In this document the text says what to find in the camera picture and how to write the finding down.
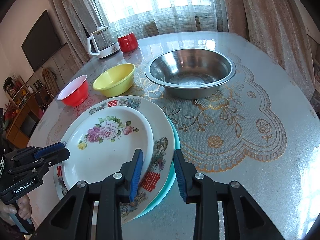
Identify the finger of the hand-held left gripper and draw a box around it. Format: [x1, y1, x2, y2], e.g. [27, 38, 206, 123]
[5, 142, 66, 167]
[9, 148, 71, 178]

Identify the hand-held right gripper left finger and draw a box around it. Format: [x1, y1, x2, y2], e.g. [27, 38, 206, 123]
[44, 149, 144, 240]

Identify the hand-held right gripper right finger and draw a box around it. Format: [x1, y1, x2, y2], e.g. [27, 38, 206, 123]
[173, 149, 278, 240]

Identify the teal round plate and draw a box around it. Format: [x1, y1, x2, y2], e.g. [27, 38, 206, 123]
[129, 116, 181, 221]

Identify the white plate with pink flowers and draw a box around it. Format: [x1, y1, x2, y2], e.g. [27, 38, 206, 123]
[62, 106, 154, 192]

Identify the red plastic bowl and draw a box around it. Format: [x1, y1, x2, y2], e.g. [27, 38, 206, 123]
[57, 75, 89, 107]

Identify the yellow plastic bowl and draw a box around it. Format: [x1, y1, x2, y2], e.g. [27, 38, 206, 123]
[93, 63, 136, 97]

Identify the stainless steel bowl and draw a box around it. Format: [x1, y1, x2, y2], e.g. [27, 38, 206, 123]
[144, 49, 236, 99]

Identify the person's left hand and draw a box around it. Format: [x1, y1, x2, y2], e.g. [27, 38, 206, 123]
[0, 195, 31, 220]

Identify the wooden cabinet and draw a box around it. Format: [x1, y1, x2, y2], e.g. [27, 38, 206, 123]
[4, 94, 48, 148]

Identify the small shelf with fruit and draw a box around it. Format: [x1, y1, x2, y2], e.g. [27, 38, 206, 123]
[2, 75, 28, 107]

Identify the white glass electric kettle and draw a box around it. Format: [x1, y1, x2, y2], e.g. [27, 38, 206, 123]
[87, 25, 120, 59]

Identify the red mug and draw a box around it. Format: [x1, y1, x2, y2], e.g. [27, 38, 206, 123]
[117, 32, 139, 53]

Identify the beige patterned curtain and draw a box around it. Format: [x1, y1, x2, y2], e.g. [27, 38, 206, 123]
[220, 0, 316, 101]
[44, 0, 118, 66]

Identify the white sheer curtain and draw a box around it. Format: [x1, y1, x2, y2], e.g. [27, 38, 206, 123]
[85, 0, 228, 34]

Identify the black wall television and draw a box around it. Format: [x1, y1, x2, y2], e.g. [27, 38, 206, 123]
[21, 10, 62, 72]

